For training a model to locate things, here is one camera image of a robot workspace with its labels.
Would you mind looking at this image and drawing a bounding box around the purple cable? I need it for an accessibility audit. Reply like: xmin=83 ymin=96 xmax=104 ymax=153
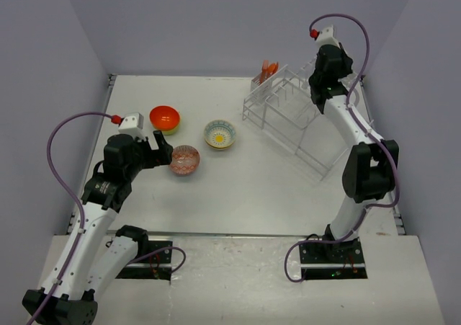
xmin=284 ymin=13 xmax=403 ymax=283
xmin=24 ymin=111 xmax=187 ymax=325

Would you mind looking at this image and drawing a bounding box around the lime green bowl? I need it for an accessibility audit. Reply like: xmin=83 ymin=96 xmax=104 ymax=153
xmin=155 ymin=123 xmax=180 ymax=135

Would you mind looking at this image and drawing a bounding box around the white wire dish rack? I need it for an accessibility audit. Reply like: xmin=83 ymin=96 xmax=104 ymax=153
xmin=242 ymin=61 xmax=348 ymax=179

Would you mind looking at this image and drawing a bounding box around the red patterned glass bowl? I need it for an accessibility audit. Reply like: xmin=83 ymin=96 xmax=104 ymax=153
xmin=169 ymin=145 xmax=200 ymax=177

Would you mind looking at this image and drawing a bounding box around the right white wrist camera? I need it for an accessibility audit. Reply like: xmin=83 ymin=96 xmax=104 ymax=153
xmin=310 ymin=25 xmax=339 ymax=48

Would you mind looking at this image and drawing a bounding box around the orange bowl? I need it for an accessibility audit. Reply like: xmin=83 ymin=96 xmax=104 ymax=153
xmin=149 ymin=105 xmax=181 ymax=131

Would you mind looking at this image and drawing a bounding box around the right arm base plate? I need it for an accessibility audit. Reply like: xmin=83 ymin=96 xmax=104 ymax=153
xmin=299 ymin=239 xmax=367 ymax=280

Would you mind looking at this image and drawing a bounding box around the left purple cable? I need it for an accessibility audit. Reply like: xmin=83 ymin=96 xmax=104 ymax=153
xmin=24 ymin=111 xmax=187 ymax=325

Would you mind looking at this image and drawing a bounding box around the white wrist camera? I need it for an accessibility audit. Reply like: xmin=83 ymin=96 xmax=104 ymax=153
xmin=310 ymin=25 xmax=339 ymax=48
xmin=118 ymin=112 xmax=145 ymax=141

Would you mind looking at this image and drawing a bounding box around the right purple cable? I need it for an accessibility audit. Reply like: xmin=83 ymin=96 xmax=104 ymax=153
xmin=284 ymin=13 xmax=403 ymax=283

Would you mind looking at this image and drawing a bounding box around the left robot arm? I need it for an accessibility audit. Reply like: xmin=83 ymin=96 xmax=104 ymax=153
xmin=22 ymin=130 xmax=173 ymax=324

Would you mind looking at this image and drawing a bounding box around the white cutlery holder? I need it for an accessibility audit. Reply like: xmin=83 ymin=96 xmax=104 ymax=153
xmin=250 ymin=72 xmax=272 ymax=101

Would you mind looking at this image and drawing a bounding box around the blue yellow sun bowl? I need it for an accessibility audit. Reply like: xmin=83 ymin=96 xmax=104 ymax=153
xmin=204 ymin=120 xmax=236 ymax=146

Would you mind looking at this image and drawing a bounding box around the orange plastic fork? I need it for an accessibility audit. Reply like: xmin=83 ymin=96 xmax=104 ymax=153
xmin=259 ymin=60 xmax=269 ymax=84

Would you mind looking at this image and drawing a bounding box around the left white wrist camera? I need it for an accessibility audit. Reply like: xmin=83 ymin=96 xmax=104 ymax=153
xmin=118 ymin=112 xmax=145 ymax=141

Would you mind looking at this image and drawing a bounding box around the orange plastic spoon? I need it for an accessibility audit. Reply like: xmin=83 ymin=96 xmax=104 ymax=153
xmin=265 ymin=63 xmax=279 ymax=80

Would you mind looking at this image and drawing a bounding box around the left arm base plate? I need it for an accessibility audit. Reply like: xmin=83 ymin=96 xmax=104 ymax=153
xmin=116 ymin=249 xmax=172 ymax=281

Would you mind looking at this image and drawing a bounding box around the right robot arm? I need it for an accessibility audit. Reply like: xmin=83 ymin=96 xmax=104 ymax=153
xmin=308 ymin=44 xmax=399 ymax=262

